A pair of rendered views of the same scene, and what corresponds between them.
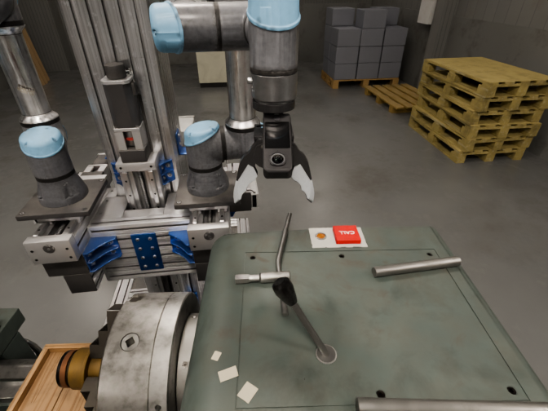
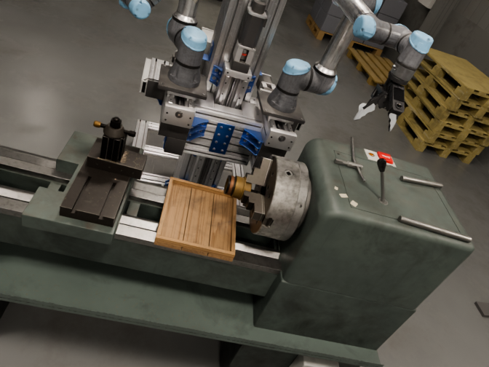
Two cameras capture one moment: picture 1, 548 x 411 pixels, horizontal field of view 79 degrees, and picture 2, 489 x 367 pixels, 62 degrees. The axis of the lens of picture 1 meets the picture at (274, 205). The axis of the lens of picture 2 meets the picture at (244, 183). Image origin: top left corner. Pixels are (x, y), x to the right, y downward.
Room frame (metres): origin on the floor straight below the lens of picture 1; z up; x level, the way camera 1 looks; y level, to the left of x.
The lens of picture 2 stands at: (-0.80, 0.66, 2.01)
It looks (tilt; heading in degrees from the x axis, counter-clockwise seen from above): 36 degrees down; 348
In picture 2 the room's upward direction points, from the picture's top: 23 degrees clockwise
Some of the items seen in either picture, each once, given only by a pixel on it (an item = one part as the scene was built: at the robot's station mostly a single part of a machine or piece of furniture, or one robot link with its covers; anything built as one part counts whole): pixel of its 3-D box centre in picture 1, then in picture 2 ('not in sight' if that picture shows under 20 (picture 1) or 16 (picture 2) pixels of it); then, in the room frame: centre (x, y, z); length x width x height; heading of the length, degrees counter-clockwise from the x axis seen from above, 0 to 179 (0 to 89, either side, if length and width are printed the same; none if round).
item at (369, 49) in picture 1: (362, 46); (357, 5); (7.28, -1.76, 0.67); 1.35 x 0.91 x 1.34; 98
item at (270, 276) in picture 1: (262, 277); (348, 164); (0.50, 0.02, 1.27); 0.12 x 0.02 x 0.02; 95
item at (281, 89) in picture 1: (271, 86); (402, 71); (0.56, 0.00, 1.64); 0.08 x 0.08 x 0.05
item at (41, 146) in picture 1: (46, 151); (191, 45); (0.99, 0.73, 1.33); 0.13 x 0.12 x 0.14; 29
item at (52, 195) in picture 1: (59, 183); (185, 70); (0.98, 0.73, 1.21); 0.15 x 0.15 x 0.10
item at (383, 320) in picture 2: not in sight; (301, 306); (0.44, -0.14, 0.43); 0.60 x 0.48 x 0.86; 92
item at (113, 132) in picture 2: not in sight; (115, 129); (0.47, 0.90, 1.14); 0.08 x 0.08 x 0.03
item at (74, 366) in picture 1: (86, 368); (238, 187); (0.41, 0.41, 1.08); 0.09 x 0.09 x 0.09; 2
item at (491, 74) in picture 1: (472, 106); (444, 103); (4.17, -2.49, 0.46); 1.31 x 0.90 x 0.93; 8
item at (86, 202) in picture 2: not in sight; (104, 178); (0.41, 0.90, 0.95); 0.43 x 0.18 x 0.04; 2
